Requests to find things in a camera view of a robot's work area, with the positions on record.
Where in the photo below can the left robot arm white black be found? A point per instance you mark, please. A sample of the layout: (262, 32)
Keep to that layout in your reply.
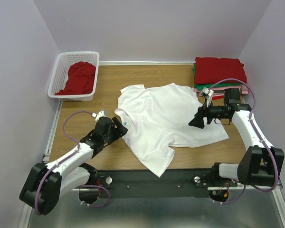
(48, 182)

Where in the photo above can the white plastic laundry basket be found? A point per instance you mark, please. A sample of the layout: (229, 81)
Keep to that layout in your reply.
(60, 74)

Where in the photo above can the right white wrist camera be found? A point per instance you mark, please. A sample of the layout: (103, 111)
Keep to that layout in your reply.
(207, 94)

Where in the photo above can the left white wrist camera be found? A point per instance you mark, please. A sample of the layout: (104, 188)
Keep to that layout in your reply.
(97, 116)

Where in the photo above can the folded pink t-shirt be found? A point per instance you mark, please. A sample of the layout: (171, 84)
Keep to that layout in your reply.
(222, 91)

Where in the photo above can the folded green t-shirt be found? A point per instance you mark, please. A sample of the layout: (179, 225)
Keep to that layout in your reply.
(201, 86)

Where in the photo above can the crumpled dark red t-shirt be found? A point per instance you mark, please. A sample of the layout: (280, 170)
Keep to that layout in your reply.
(81, 77)

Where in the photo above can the folded dark red t-shirt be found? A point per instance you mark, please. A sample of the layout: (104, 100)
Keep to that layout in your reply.
(209, 70)

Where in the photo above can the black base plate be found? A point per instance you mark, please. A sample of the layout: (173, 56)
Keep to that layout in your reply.
(174, 183)

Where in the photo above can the white t-shirt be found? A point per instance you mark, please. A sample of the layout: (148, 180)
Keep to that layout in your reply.
(157, 120)

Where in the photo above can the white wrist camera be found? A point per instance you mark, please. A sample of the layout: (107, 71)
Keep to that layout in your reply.
(97, 116)
(207, 94)

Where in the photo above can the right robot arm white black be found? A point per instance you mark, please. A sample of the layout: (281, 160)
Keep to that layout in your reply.
(261, 165)

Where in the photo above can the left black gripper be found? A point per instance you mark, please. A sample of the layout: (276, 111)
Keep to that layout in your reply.
(120, 130)

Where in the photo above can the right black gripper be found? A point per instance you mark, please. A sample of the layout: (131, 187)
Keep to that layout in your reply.
(197, 121)

